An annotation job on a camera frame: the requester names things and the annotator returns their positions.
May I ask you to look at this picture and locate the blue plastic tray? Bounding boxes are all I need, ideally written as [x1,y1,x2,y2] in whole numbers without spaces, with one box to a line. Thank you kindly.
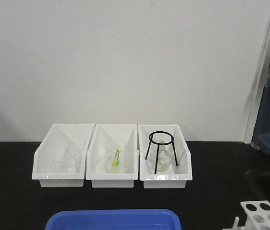
[45,209,182,230]

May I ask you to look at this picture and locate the right white storage bin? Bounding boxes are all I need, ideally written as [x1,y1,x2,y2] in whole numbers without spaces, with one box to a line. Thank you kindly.
[138,124,192,189]

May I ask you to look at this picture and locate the middle white storage bin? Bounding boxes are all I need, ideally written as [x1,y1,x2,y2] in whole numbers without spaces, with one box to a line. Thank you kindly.
[86,124,139,188]

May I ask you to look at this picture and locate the left white storage bin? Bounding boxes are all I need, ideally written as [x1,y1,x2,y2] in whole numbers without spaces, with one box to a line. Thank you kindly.
[32,124,95,188]

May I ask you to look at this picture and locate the clear glass flask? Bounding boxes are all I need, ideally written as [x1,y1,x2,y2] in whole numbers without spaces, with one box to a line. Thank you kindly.
[145,131,173,174]

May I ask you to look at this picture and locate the clear beaker with coloured spoons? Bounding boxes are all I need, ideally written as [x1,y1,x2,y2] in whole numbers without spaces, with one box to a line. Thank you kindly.
[105,140,127,174]

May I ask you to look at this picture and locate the white storage bin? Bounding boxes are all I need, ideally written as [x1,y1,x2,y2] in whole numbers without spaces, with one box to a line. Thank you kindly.
[138,124,192,189]
[32,124,95,188]
[86,124,139,188]

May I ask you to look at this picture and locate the clear beaker in left bin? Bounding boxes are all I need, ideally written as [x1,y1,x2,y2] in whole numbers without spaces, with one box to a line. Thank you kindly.
[52,147,80,173]

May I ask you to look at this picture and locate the black wire tripod stand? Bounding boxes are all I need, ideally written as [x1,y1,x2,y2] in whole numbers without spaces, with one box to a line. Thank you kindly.
[145,131,179,174]

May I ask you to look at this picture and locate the black lab sink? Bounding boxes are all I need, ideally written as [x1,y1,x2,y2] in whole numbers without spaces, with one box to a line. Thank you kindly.
[245,169,270,216]

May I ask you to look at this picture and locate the white test tube rack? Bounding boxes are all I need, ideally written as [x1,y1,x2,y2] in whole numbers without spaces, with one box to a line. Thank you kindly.
[227,200,270,230]

